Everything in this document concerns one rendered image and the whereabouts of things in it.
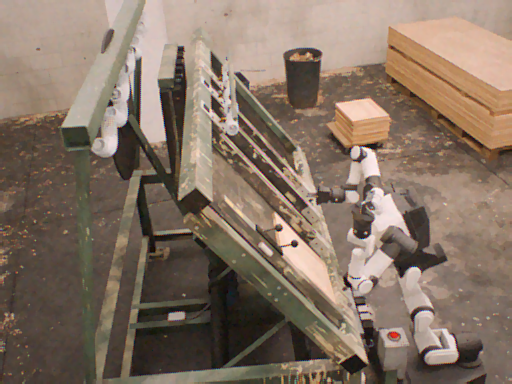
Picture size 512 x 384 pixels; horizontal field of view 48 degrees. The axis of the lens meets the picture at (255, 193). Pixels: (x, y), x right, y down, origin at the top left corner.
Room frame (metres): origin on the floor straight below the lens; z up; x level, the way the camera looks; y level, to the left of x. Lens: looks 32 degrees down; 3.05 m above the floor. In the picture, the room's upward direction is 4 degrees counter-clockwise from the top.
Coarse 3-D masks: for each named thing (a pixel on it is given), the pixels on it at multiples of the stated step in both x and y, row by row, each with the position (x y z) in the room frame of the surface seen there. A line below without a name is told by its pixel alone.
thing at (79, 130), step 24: (144, 0) 3.99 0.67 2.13; (120, 24) 3.19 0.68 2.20; (120, 48) 2.80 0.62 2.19; (96, 72) 2.43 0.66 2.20; (96, 96) 2.16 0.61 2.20; (72, 120) 1.93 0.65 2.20; (96, 120) 2.03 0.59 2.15; (72, 144) 1.93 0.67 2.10; (144, 144) 2.86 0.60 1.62; (216, 264) 2.87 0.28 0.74; (264, 336) 2.02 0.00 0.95
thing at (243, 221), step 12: (228, 204) 2.16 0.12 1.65; (240, 216) 2.16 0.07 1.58; (252, 228) 2.16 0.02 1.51; (264, 240) 2.16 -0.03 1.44; (276, 252) 2.16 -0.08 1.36; (288, 264) 2.16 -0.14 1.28; (300, 276) 2.17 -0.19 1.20; (312, 288) 2.17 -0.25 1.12; (324, 300) 2.17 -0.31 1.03; (336, 312) 2.17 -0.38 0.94
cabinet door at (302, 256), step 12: (276, 216) 2.58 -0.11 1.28; (288, 228) 2.59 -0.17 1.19; (276, 240) 2.37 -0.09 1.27; (288, 240) 2.46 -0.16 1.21; (300, 240) 2.59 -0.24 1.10; (288, 252) 2.33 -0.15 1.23; (300, 252) 2.46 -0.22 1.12; (312, 252) 2.60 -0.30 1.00; (300, 264) 2.33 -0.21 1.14; (312, 264) 2.46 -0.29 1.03; (324, 264) 2.61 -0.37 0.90; (312, 276) 2.33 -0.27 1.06; (324, 276) 2.46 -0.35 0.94; (324, 288) 2.33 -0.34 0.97
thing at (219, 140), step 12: (216, 120) 2.70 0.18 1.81; (216, 132) 2.69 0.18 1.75; (216, 144) 2.69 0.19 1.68; (228, 144) 2.69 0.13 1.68; (228, 156) 2.69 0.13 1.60; (240, 156) 2.70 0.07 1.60; (240, 168) 2.70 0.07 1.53; (252, 168) 2.70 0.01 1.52; (252, 180) 2.70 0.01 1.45; (264, 180) 2.71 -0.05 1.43; (264, 192) 2.70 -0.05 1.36; (276, 192) 2.72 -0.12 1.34; (276, 204) 2.70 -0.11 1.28; (288, 204) 2.74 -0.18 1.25; (288, 216) 2.71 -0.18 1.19; (300, 216) 2.75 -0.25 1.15; (312, 228) 2.76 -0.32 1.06; (312, 240) 2.71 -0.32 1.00; (324, 240) 2.76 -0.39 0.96; (324, 252) 2.71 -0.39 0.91
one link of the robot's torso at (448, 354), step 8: (440, 336) 2.58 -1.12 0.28; (448, 336) 2.52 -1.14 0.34; (448, 344) 2.46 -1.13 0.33; (432, 352) 2.41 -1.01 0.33; (440, 352) 2.41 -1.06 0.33; (448, 352) 2.41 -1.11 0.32; (456, 352) 2.41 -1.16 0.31; (432, 360) 2.40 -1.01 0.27; (440, 360) 2.40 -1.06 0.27; (448, 360) 2.40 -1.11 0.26
